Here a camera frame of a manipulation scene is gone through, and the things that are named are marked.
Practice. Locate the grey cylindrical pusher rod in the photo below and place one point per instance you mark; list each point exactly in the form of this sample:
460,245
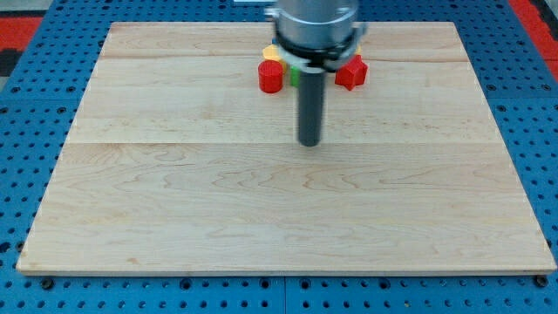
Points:
310,96

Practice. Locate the yellow heart block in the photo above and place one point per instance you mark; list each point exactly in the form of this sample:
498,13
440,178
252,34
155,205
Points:
271,52

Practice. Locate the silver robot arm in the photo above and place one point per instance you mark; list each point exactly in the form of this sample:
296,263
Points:
316,37

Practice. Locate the green circle block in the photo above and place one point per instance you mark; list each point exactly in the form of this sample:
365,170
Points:
294,75

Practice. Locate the red star block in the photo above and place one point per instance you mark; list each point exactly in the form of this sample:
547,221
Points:
352,74

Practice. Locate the red cylinder block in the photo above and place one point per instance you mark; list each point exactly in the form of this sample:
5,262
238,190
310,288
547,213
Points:
270,76

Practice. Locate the wooden board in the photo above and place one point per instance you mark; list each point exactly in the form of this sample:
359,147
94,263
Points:
176,164

